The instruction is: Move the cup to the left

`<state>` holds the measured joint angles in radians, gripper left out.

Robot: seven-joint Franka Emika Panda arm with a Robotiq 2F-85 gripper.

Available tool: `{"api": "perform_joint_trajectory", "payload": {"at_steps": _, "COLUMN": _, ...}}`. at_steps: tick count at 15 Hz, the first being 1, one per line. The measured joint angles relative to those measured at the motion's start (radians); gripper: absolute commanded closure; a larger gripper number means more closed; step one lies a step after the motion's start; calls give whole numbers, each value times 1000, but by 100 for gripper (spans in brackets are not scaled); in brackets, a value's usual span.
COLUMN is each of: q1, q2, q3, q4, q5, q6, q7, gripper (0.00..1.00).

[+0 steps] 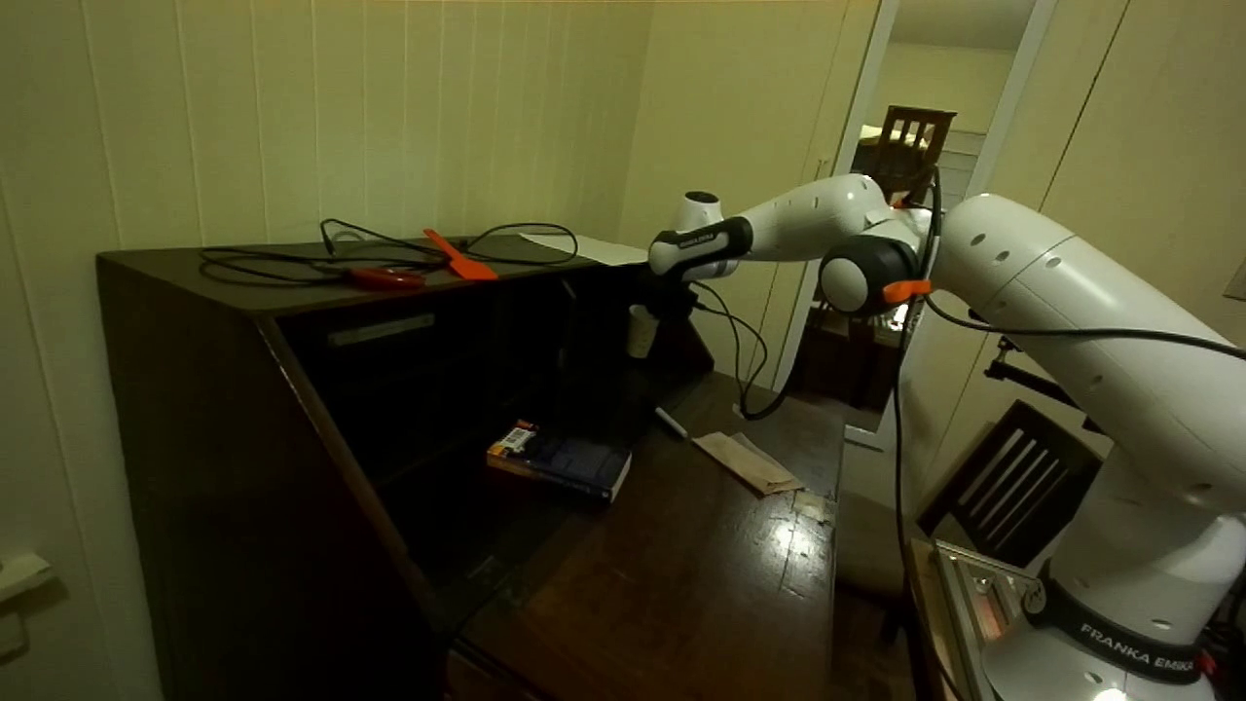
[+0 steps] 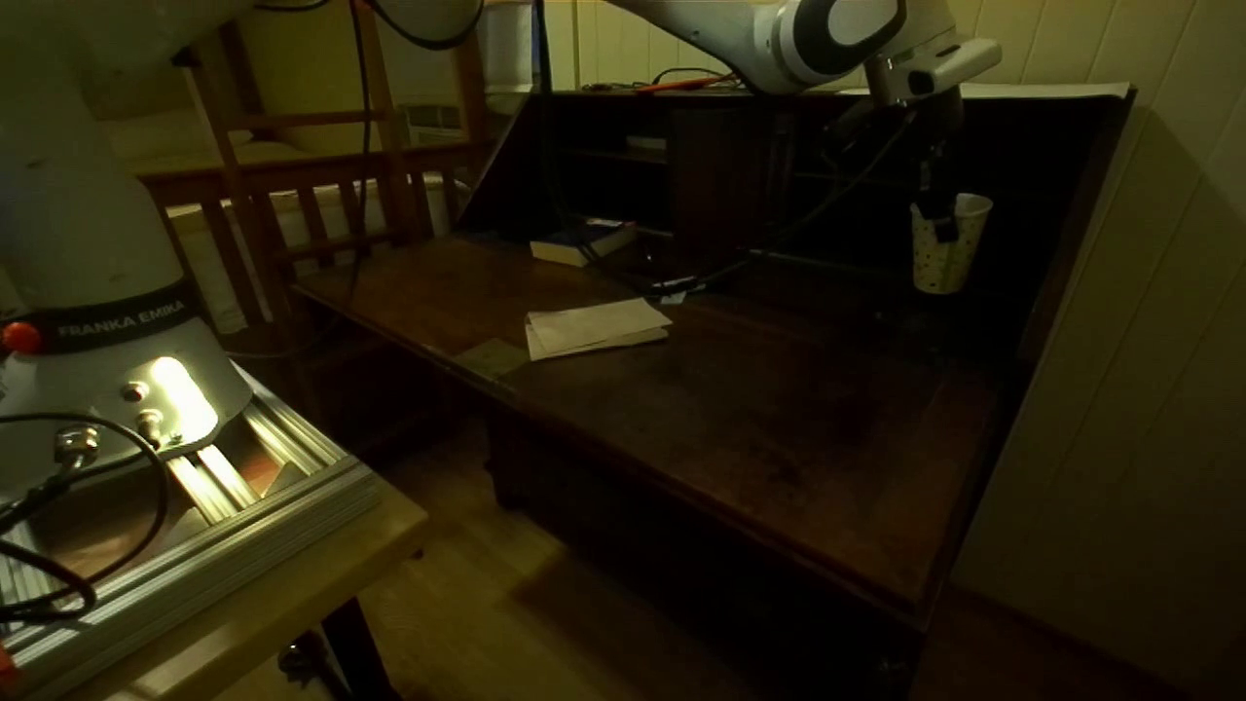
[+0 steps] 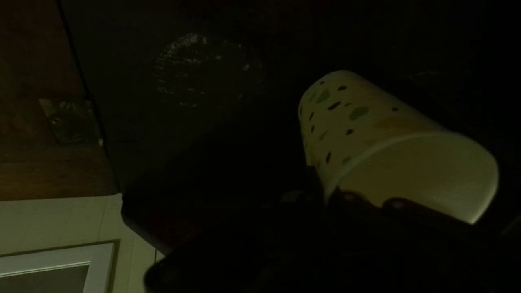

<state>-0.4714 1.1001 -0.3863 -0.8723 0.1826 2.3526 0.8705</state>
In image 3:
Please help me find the white speckled paper cup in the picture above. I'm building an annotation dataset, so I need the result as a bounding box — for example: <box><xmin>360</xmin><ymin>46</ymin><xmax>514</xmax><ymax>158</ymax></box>
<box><xmin>297</xmin><ymin>69</ymin><xmax>502</xmax><ymax>225</ymax></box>

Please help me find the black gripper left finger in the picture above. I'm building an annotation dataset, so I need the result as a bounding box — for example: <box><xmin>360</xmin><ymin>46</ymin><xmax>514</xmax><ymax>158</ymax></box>
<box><xmin>328</xmin><ymin>186</ymin><xmax>426</xmax><ymax>293</ymax></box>

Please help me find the white panelled door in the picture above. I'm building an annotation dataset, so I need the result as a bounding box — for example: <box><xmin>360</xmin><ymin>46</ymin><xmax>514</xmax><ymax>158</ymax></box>
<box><xmin>0</xmin><ymin>194</ymin><xmax>165</xmax><ymax>293</ymax></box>

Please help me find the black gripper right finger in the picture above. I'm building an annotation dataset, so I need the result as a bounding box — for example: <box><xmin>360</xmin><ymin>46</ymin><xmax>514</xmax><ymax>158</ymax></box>
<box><xmin>382</xmin><ymin>197</ymin><xmax>521</xmax><ymax>293</ymax></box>

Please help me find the dark wooden secretary desk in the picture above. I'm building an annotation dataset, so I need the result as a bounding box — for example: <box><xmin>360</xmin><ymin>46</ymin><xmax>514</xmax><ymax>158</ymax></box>
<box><xmin>0</xmin><ymin>0</ymin><xmax>521</xmax><ymax>257</ymax></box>

